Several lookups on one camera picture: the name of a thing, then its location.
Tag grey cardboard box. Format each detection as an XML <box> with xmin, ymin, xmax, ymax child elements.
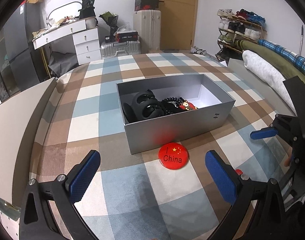
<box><xmin>117</xmin><ymin>74</ymin><xmax>235</xmax><ymax>154</ymax></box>

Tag shoe rack with shoes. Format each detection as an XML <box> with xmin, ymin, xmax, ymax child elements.
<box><xmin>215</xmin><ymin>9</ymin><xmax>267</xmax><ymax>62</ymax></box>

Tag small red gear charm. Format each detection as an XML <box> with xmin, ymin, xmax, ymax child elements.
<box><xmin>235</xmin><ymin>169</ymin><xmax>243</xmax><ymax>175</ymax></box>

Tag wooden door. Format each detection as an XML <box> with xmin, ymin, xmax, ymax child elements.
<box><xmin>159</xmin><ymin>0</ymin><xmax>198</xmax><ymax>50</ymax></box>

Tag white rolled blanket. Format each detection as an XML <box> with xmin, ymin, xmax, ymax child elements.
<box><xmin>242</xmin><ymin>50</ymin><xmax>297</xmax><ymax>115</ymax></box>

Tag black items in box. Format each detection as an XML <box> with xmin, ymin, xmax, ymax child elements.
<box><xmin>122</xmin><ymin>102</ymin><xmax>137</xmax><ymax>123</ymax></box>

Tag white upright suitcase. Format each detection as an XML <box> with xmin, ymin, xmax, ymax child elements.
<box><xmin>133</xmin><ymin>10</ymin><xmax>161</xmax><ymax>54</ymax></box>

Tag black refrigerator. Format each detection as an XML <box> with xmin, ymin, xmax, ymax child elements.
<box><xmin>0</xmin><ymin>3</ymin><xmax>49</xmax><ymax>101</ymax></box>

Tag white desk with drawers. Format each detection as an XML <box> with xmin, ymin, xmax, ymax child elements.
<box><xmin>33</xmin><ymin>17</ymin><xmax>101</xmax><ymax>65</ymax></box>

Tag person's hand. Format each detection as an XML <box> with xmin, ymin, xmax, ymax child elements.
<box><xmin>284</xmin><ymin>154</ymin><xmax>293</xmax><ymax>167</ymax></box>

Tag silver suitcase lying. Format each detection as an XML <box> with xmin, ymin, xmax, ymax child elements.
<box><xmin>100</xmin><ymin>41</ymin><xmax>141</xmax><ymax>59</ymax></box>

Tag black hair claw clip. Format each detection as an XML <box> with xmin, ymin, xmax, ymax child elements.
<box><xmin>131</xmin><ymin>89</ymin><xmax>164</xmax><ymax>121</ymax></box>

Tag red China badge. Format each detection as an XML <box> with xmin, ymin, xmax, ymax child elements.
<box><xmin>158</xmin><ymin>142</ymin><xmax>189</xmax><ymax>170</ymax></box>

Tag blue plaid rolled blanket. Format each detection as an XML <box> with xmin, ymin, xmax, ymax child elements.
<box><xmin>258</xmin><ymin>39</ymin><xmax>305</xmax><ymax>75</ymax></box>

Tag olive green rolled blanket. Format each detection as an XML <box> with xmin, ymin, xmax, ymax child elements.
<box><xmin>234</xmin><ymin>40</ymin><xmax>305</xmax><ymax>84</ymax></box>

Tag black red shoe box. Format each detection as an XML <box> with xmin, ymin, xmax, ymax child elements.
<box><xmin>116</xmin><ymin>30</ymin><xmax>138</xmax><ymax>43</ymax></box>

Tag red clear ring charm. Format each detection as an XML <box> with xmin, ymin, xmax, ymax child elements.
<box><xmin>179</xmin><ymin>100</ymin><xmax>197</xmax><ymax>111</ymax></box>

